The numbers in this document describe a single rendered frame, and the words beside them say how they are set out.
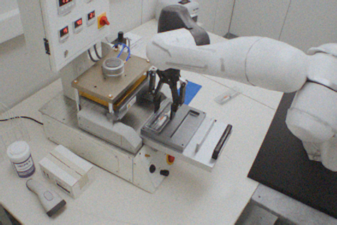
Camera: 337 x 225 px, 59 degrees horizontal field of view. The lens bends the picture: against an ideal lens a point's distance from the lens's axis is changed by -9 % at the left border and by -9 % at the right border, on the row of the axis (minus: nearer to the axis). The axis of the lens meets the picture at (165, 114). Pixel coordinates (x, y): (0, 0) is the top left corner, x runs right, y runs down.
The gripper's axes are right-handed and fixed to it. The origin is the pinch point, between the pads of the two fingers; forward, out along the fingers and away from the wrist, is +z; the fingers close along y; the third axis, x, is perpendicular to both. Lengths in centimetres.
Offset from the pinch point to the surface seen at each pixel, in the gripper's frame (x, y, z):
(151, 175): -13.5, 3.4, 21.7
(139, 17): 92, -67, 19
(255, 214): 46, 51, 103
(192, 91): 48, -7, 28
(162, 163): -5.9, 3.6, 22.4
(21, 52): 3, -79, 4
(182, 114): 4.4, 5.1, 3.8
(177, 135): -4.9, 8.0, 5.3
